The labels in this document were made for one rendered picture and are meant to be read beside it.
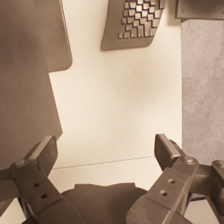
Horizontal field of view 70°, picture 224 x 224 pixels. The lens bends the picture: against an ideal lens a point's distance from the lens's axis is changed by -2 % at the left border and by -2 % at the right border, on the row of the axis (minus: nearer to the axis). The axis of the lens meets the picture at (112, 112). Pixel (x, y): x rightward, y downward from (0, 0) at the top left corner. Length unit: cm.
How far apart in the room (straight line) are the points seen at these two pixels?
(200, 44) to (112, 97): 104
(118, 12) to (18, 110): 39
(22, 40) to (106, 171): 52
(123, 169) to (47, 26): 55
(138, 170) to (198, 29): 112
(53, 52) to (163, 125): 43
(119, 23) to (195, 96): 110
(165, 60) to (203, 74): 95
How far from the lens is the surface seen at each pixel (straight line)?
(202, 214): 183
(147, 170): 69
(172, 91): 58
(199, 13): 56
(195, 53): 145
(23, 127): 27
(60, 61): 54
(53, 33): 55
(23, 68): 30
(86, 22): 55
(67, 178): 71
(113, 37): 52
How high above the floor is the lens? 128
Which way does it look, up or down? 72 degrees down
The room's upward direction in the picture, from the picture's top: 175 degrees clockwise
